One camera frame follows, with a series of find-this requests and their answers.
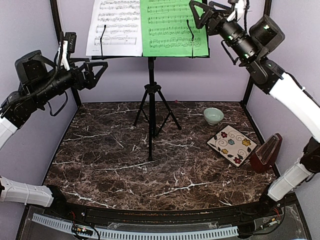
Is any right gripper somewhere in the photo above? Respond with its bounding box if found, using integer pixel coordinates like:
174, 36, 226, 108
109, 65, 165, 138
189, 0, 260, 63

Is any white sheet music paper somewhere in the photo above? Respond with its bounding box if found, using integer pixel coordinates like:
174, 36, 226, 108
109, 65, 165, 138
86, 0, 143, 57

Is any green paper sheet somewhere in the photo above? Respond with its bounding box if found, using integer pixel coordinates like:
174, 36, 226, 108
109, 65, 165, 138
140, 0, 209, 57

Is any black music stand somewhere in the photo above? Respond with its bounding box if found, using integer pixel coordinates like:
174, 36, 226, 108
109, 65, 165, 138
90, 0, 211, 162

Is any dark red wooden metronome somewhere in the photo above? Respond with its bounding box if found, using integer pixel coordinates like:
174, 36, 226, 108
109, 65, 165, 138
249, 133, 283, 174

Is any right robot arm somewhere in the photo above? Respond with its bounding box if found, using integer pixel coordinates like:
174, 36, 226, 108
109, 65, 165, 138
189, 0, 320, 217

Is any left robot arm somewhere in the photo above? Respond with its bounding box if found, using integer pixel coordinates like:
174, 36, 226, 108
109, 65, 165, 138
0, 50, 108, 218

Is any pale green ceramic bowl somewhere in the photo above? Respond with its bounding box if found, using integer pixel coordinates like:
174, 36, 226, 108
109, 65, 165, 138
203, 107, 224, 125

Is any square floral plate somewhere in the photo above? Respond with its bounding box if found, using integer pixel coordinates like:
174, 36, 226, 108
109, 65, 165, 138
207, 125, 258, 168

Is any small circuit board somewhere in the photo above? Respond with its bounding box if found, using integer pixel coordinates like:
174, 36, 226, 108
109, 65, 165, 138
71, 225, 94, 238

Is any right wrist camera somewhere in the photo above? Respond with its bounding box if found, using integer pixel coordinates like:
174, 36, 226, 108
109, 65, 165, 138
226, 0, 250, 22

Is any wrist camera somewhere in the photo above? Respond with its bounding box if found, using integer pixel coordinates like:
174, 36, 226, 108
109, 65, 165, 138
60, 32, 77, 71
226, 0, 250, 22

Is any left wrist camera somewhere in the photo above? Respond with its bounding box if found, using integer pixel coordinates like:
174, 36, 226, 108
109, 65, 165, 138
60, 32, 77, 71

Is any left black frame post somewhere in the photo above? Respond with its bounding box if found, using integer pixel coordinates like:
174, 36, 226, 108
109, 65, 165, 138
49, 0, 82, 108

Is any white slotted cable duct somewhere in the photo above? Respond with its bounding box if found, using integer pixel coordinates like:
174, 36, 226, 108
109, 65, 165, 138
31, 213, 239, 240

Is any black front rail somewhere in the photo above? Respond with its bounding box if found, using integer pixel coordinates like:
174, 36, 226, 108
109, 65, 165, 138
44, 202, 277, 226

